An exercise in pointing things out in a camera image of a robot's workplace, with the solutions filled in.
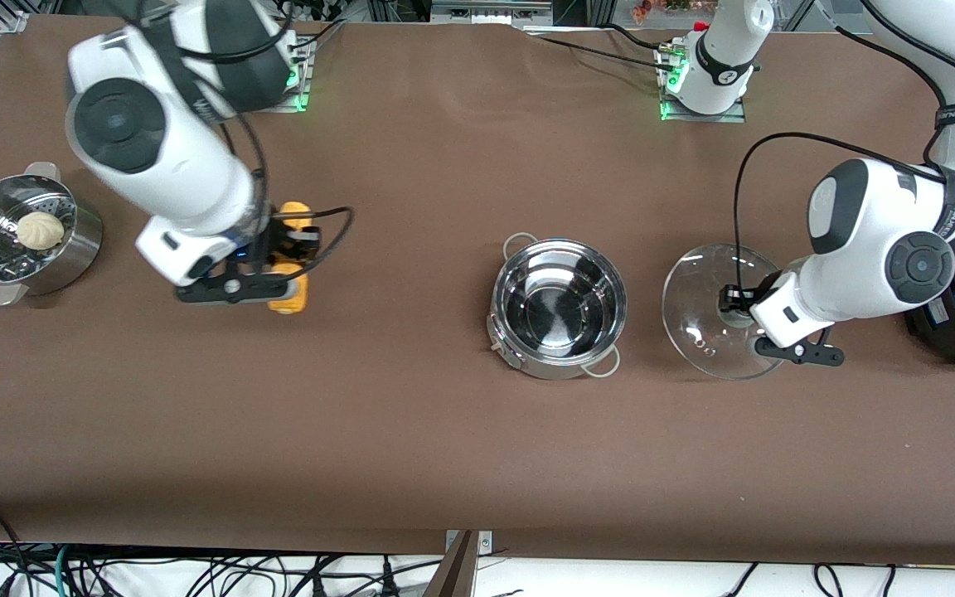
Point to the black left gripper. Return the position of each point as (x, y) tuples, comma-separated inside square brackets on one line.
[(732, 298)]

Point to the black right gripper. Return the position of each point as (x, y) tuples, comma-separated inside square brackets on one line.
[(285, 242)]

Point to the yellow corn cob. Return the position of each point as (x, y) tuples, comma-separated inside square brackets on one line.
[(288, 294)]

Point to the glass pot lid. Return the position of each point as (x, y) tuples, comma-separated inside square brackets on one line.
[(693, 307)]

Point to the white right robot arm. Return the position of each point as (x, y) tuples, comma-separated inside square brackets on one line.
[(162, 166)]

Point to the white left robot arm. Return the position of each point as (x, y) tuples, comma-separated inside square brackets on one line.
[(859, 249)]

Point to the stainless steel pot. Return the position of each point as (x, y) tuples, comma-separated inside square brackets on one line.
[(560, 307)]

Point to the steel steamer pot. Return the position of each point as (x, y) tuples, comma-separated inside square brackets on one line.
[(79, 249)]

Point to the table cover sheet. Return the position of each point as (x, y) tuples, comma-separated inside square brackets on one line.
[(361, 431)]

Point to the white steamed bun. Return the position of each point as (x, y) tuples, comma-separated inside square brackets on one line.
[(40, 230)]

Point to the orange flower bunch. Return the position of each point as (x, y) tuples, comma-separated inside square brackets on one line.
[(652, 8)]

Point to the grey power strip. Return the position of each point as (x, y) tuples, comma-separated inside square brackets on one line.
[(490, 12)]

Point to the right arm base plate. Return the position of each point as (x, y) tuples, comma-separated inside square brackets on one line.
[(299, 104)]

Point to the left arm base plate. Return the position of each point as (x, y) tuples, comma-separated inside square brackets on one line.
[(701, 118)]

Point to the silver metal bracket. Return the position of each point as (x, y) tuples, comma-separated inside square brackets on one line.
[(484, 542)]

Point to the grey metal post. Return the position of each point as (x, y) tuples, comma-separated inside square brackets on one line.
[(454, 572)]

